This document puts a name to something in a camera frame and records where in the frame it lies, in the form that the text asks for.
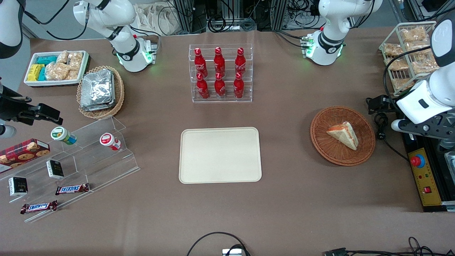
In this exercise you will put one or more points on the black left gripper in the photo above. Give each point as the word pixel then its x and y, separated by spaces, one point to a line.
pixel 386 103

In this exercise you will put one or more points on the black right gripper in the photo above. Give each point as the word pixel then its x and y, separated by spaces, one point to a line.
pixel 10 106

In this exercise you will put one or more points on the triangle sandwich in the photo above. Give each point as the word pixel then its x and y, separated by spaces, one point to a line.
pixel 344 135

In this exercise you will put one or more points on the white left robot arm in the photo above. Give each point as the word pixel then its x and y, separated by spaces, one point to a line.
pixel 334 25

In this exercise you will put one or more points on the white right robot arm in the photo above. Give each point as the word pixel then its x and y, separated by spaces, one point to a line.
pixel 117 21

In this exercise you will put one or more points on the white rectangular snack tray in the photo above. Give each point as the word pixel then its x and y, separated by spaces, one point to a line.
pixel 53 83

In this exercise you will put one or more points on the light oval wicker basket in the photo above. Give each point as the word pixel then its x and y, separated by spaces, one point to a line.
pixel 119 92

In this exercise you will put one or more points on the brown round wicker basket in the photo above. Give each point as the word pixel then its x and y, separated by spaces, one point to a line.
pixel 330 149

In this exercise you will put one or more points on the cream plastic tray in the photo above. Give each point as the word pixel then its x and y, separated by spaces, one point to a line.
pixel 220 155

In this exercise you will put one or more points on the green lid cup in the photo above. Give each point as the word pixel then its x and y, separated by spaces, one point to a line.
pixel 62 135

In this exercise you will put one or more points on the teal snack packet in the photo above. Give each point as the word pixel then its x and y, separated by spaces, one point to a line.
pixel 42 74
pixel 46 59

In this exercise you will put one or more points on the red cookie box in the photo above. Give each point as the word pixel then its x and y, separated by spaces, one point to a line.
pixel 21 154

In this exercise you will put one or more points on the yellow snack packet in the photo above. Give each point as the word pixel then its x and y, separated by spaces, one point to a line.
pixel 35 72

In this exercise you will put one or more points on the rice cracker snack pack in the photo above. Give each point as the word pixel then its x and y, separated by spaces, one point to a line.
pixel 62 57
pixel 414 34
pixel 57 72
pixel 423 65
pixel 401 84
pixel 397 65
pixel 75 60
pixel 392 49

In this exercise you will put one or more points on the yellow emergency stop box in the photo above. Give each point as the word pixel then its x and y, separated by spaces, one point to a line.
pixel 424 177

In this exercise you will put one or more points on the small black box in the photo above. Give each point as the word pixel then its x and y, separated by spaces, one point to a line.
pixel 55 169
pixel 17 186

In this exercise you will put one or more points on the silver foil packet stack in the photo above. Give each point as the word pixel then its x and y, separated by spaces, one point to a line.
pixel 96 90

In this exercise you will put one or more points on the red lid cup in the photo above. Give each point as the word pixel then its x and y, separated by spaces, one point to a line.
pixel 108 140

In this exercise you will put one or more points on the snickers chocolate bar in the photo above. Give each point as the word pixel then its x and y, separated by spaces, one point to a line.
pixel 72 189
pixel 38 207

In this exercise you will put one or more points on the clear acrylic step display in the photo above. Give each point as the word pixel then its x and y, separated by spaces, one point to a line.
pixel 103 167

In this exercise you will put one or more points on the beige cloth bag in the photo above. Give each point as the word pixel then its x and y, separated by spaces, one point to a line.
pixel 156 17

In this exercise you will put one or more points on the red cola bottle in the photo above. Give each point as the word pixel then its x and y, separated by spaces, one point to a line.
pixel 219 62
pixel 239 88
pixel 202 89
pixel 200 64
pixel 240 62
pixel 220 88

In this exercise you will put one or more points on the clear acrylic bottle rack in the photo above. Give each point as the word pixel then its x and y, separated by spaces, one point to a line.
pixel 227 96

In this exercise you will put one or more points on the small grey device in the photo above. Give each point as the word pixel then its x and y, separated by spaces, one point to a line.
pixel 231 252

